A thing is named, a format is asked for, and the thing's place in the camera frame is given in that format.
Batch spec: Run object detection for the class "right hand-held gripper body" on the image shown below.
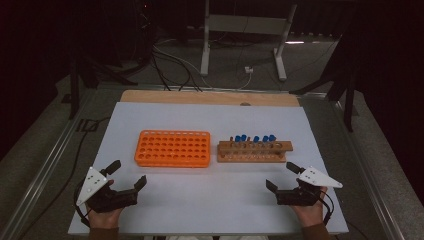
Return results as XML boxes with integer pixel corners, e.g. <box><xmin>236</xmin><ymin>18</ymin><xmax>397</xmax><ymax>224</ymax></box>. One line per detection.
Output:
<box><xmin>275</xmin><ymin>165</ymin><xmax>344</xmax><ymax>207</ymax></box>

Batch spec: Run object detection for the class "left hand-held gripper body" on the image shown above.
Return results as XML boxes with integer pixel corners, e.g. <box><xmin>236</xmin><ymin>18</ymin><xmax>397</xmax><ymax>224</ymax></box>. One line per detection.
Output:
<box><xmin>75</xmin><ymin>166</ymin><xmax>138</xmax><ymax>214</ymax></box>

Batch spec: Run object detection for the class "orange plastic test tube rack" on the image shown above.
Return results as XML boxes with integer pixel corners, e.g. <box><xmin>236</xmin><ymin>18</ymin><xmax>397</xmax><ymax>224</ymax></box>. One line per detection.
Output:
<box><xmin>134</xmin><ymin>129</ymin><xmax>212</xmax><ymax>169</ymax></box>

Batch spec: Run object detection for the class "wooden test tube rack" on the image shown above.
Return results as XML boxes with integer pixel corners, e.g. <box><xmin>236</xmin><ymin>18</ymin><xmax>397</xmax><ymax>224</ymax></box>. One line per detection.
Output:
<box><xmin>216</xmin><ymin>135</ymin><xmax>294</xmax><ymax>164</ymax></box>

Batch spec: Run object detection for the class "person's right hand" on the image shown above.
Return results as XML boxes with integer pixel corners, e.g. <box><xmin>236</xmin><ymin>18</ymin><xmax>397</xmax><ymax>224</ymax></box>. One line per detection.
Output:
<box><xmin>290</xmin><ymin>186</ymin><xmax>329</xmax><ymax>228</ymax></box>

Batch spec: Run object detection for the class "person's left hand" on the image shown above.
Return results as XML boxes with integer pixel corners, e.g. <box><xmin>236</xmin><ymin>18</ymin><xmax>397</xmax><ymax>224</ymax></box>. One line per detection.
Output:
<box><xmin>85</xmin><ymin>203</ymin><xmax>124</xmax><ymax>230</ymax></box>

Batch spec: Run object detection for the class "white table sheet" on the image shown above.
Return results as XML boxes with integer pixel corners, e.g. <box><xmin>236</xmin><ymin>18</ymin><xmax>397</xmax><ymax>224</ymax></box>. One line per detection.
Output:
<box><xmin>67</xmin><ymin>101</ymin><xmax>350</xmax><ymax>236</ymax></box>

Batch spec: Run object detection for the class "black tripod stand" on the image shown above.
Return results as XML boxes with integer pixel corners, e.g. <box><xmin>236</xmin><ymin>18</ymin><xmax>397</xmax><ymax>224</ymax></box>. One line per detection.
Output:
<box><xmin>289</xmin><ymin>19</ymin><xmax>359</xmax><ymax>133</ymax></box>
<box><xmin>68</xmin><ymin>56</ymin><xmax>139</xmax><ymax>120</ymax></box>

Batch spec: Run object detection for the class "left hand-held gripper cable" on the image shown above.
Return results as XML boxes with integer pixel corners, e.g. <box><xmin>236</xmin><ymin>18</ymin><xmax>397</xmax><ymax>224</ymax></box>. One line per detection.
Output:
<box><xmin>73</xmin><ymin>181</ymin><xmax>93</xmax><ymax>228</ymax></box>

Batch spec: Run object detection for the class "hand-held gripper cable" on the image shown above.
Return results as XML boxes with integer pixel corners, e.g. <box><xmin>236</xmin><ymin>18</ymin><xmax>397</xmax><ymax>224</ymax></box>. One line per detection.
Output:
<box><xmin>313</xmin><ymin>188</ymin><xmax>335</xmax><ymax>226</ymax></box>
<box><xmin>73</xmin><ymin>181</ymin><xmax>93</xmax><ymax>228</ymax></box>

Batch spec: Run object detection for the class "right hand-held gripper cable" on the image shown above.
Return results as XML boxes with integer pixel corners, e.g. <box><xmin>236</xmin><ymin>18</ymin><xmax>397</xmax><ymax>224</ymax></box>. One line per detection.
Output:
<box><xmin>313</xmin><ymin>188</ymin><xmax>335</xmax><ymax>226</ymax></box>

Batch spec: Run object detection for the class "thin black floor cable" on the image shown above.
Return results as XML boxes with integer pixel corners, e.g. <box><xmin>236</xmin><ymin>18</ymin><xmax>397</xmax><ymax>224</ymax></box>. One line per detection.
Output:
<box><xmin>18</xmin><ymin>116</ymin><xmax>111</xmax><ymax>240</ymax></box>

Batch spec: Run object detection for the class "bundle of black floor cables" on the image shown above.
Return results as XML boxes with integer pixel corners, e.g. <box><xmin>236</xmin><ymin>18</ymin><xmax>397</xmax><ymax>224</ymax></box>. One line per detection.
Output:
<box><xmin>151</xmin><ymin>49</ymin><xmax>203</xmax><ymax>93</ymax></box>

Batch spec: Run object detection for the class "white floor cable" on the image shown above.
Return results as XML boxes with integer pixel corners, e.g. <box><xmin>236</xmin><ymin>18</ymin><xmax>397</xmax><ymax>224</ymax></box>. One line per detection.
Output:
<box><xmin>153</xmin><ymin>44</ymin><xmax>253</xmax><ymax>90</ymax></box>

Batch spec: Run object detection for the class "white metal stand frame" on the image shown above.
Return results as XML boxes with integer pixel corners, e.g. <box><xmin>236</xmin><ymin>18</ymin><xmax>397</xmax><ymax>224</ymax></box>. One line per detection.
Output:
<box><xmin>199</xmin><ymin>0</ymin><xmax>299</xmax><ymax>82</ymax></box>

